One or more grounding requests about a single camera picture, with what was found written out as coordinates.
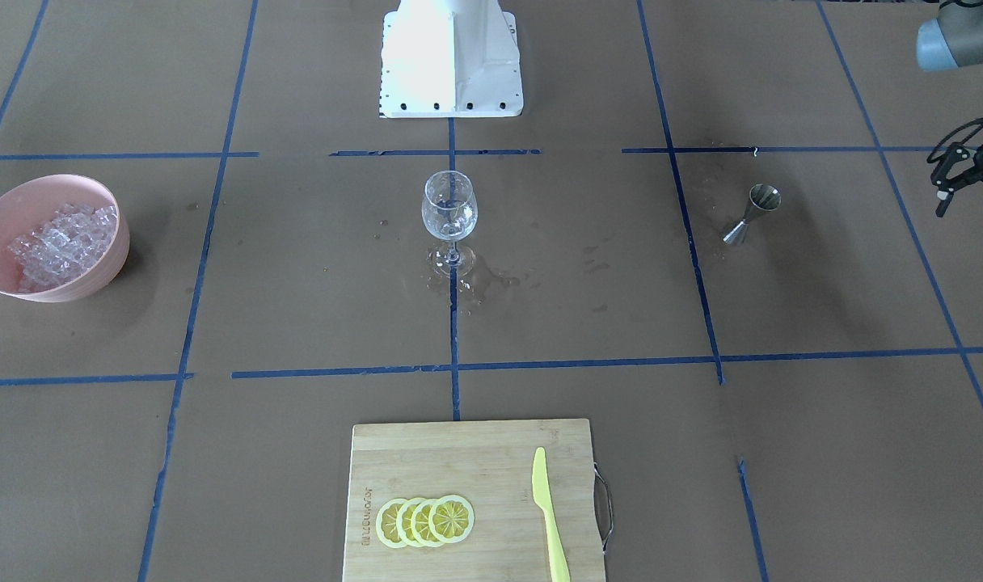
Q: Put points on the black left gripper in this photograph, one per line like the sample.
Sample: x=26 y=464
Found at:
x=962 y=164

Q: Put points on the steel double jigger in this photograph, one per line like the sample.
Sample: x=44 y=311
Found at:
x=762 y=199

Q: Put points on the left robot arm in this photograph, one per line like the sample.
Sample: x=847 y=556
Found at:
x=952 y=40

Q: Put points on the clear wine glass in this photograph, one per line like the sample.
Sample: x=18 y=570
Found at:
x=450 y=213

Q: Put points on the pile of clear ice cubes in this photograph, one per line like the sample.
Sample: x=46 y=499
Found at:
x=64 y=247

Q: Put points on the yellow plastic knife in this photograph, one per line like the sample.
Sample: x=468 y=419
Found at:
x=541 y=491

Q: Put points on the bamboo cutting board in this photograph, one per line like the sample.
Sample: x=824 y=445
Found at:
x=489 y=463

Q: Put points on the lemon slice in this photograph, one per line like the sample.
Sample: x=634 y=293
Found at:
x=419 y=524
x=451 y=519
x=403 y=521
x=387 y=524

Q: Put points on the pink plastic bowl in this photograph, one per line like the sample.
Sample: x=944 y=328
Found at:
x=26 y=206

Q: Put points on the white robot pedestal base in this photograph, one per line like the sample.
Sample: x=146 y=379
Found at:
x=450 y=59

